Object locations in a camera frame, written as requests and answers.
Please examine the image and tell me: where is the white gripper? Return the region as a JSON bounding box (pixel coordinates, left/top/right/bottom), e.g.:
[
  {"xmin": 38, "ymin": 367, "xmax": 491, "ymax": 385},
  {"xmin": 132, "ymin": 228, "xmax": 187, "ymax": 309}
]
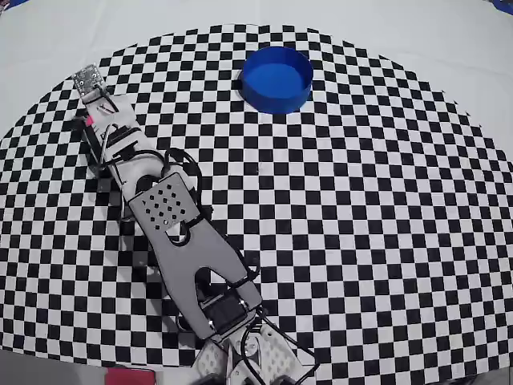
[{"xmin": 73, "ymin": 95, "xmax": 164, "ymax": 193}]

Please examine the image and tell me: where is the blue round box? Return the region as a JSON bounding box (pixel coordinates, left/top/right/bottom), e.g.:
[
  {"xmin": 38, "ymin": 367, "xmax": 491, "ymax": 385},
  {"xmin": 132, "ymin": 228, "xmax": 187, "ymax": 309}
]
[{"xmin": 240, "ymin": 47, "xmax": 314, "ymax": 115}]

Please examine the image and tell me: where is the red flat block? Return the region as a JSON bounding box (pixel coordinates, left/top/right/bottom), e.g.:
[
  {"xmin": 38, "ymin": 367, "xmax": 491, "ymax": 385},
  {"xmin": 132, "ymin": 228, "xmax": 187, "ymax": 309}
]
[{"xmin": 106, "ymin": 368, "xmax": 156, "ymax": 385}]

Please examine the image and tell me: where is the white mat with checkered print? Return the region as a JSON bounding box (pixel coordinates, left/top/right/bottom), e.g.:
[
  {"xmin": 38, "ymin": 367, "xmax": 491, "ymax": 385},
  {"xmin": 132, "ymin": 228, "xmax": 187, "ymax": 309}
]
[{"xmin": 0, "ymin": 0, "xmax": 513, "ymax": 385}]

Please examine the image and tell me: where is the black camera circuit board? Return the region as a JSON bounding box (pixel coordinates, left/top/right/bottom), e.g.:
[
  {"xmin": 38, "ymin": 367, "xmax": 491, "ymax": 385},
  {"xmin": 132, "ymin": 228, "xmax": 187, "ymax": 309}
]
[{"xmin": 71, "ymin": 65, "xmax": 107, "ymax": 99}]

